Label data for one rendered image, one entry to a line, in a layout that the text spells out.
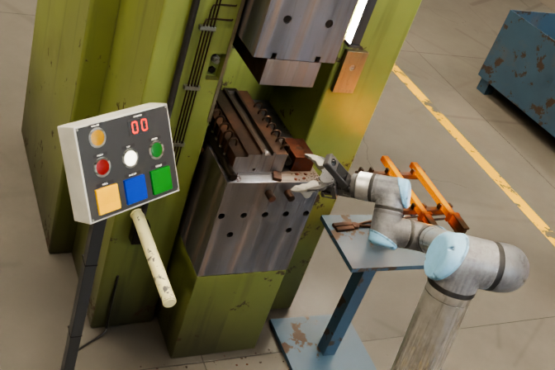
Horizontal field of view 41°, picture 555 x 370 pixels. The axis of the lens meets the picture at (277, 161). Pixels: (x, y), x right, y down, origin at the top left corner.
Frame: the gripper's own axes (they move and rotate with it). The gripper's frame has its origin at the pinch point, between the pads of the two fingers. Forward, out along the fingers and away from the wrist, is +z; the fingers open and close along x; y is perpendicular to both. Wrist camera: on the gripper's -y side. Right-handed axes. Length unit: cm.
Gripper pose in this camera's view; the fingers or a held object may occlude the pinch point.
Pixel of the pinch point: (296, 170)
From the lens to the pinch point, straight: 237.7
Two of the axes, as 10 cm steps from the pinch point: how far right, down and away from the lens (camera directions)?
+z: -9.3, -1.6, 3.3
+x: 3.3, -7.5, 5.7
